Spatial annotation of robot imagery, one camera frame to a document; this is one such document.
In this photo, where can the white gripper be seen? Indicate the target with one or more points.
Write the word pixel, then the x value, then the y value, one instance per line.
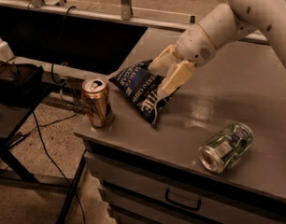
pixel 194 47

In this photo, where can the blue chip bag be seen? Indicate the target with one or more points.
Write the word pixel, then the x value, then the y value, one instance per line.
pixel 139 85

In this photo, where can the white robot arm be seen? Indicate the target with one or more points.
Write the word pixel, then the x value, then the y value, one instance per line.
pixel 224 24

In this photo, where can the orange soda can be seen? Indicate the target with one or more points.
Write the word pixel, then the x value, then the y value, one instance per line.
pixel 95 97

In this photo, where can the black bag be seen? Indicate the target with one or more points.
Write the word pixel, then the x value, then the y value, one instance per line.
pixel 19 82

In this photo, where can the grey drawer cabinet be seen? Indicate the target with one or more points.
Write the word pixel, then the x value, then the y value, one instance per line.
pixel 151 190

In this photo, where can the white spray bottle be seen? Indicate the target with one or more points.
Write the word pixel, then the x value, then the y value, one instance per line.
pixel 5 50

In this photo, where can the black side table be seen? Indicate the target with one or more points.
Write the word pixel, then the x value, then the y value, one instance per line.
pixel 11 119

